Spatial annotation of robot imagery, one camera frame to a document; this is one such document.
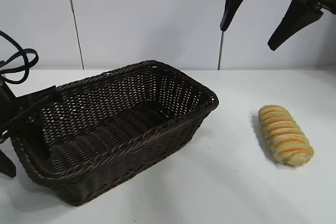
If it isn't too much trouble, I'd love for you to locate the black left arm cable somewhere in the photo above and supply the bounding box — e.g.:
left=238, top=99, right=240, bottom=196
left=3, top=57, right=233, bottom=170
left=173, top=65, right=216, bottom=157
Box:
left=0, top=31, right=39, bottom=84

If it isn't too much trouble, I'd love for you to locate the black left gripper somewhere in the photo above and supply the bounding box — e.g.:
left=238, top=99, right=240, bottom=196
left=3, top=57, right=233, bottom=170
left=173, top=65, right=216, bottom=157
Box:
left=0, top=76, right=60, bottom=178

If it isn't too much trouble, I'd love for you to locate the long striped bread loaf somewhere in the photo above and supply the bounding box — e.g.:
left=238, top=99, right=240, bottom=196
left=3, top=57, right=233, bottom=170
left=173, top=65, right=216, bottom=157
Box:
left=257, top=104, right=315, bottom=167

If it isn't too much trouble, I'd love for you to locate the dark brown wicker basket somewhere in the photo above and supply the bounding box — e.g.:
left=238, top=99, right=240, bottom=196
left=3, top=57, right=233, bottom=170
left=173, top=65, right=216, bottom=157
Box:
left=10, top=60, right=219, bottom=207

